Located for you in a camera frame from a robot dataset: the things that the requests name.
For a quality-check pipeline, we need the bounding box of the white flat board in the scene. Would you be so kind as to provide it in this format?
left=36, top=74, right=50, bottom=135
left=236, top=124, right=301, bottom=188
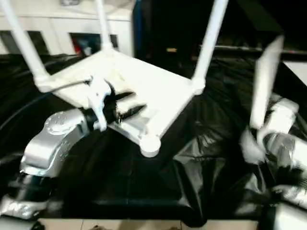
left=282, top=61, right=307, bottom=86

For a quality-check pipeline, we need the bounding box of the red fire extinguisher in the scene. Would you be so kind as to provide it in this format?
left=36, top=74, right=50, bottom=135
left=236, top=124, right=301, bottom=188
left=73, top=38, right=83, bottom=54

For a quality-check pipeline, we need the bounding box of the small silver grey object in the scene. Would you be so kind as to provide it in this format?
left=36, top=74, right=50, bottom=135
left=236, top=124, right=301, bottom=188
left=59, top=0, right=80, bottom=7

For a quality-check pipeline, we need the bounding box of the black mat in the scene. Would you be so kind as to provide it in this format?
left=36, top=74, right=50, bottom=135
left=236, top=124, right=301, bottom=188
left=0, top=51, right=307, bottom=226

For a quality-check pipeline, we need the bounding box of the silver metal bar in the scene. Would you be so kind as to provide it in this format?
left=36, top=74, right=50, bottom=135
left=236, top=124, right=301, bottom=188
left=213, top=46, right=266, bottom=53

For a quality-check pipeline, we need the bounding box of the white plastic table leg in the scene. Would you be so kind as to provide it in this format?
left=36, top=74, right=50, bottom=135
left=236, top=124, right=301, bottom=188
left=94, top=0, right=116, bottom=55
left=191, top=0, right=230, bottom=94
left=248, top=34, right=285, bottom=130
left=0, top=0, right=53, bottom=93

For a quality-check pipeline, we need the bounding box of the white plastic table top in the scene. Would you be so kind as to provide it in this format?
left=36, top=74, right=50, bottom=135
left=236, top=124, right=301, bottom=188
left=35, top=49, right=207, bottom=158

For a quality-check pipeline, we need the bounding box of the white cabinet with windows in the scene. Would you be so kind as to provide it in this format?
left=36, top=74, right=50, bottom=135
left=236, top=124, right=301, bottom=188
left=0, top=0, right=134, bottom=58

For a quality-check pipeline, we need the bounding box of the black case with yellow label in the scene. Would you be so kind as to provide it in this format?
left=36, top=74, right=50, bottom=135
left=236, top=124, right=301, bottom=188
left=131, top=0, right=216, bottom=65

